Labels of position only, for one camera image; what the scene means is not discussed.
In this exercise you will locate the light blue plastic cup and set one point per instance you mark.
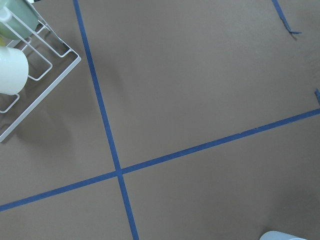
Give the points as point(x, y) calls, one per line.
point(277, 235)

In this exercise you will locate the white cup in rack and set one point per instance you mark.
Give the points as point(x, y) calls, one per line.
point(14, 70)

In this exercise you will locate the green cup in rack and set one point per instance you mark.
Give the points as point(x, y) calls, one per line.
point(24, 12)

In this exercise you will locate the white wire dish rack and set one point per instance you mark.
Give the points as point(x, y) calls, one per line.
point(49, 59)

